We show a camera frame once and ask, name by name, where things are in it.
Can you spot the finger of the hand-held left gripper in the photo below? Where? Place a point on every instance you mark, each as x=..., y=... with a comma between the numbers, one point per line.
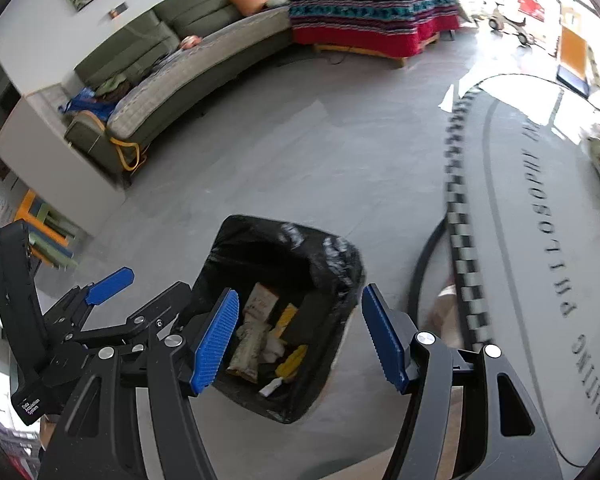
x=150, y=312
x=107, y=285

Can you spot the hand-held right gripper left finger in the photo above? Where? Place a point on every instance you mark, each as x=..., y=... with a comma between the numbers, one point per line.
x=215, y=345

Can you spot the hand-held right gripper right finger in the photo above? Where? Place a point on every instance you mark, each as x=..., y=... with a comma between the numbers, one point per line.
x=387, y=345

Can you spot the brown snack wrapper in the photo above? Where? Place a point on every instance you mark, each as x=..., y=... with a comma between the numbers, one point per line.
x=247, y=352

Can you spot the white cloth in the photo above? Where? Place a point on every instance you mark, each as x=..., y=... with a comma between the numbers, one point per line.
x=275, y=347

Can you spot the white barcode snack wrapper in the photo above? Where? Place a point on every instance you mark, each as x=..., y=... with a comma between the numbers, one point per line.
x=260, y=301

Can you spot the pale yellow sponge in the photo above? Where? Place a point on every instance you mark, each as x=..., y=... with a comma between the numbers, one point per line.
x=285, y=321

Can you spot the bright yellow sponge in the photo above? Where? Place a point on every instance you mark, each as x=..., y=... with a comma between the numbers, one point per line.
x=291, y=360

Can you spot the black bag trash bin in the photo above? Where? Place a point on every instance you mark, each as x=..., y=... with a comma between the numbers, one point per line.
x=280, y=255

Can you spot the white paper scrap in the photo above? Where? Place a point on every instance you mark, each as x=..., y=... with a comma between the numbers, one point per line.
x=272, y=386

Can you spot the orange green step stool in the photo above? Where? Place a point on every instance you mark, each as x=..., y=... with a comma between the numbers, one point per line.
x=42, y=230

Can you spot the blue bag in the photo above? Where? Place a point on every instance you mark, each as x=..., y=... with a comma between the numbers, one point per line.
x=82, y=102

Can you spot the green clothes pile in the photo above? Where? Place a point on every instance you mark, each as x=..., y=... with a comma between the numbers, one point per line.
x=112, y=87

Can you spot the grey sofa seat mat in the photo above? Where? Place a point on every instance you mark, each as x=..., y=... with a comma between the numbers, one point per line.
x=205, y=70

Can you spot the pink toy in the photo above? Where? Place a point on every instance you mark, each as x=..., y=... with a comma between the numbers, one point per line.
x=192, y=42

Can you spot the green sofa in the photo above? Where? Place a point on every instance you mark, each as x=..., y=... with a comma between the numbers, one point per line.
x=190, y=20

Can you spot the small white pillow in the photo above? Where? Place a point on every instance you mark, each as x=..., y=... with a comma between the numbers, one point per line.
x=277, y=0

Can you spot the white ride-on toy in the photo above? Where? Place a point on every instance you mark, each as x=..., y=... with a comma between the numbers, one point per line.
x=500, y=17

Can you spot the wooden children's slide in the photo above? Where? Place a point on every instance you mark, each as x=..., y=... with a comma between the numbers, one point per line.
x=575, y=50

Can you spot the wooden furniture frame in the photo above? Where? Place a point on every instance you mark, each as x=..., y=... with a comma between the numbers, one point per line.
x=370, y=55

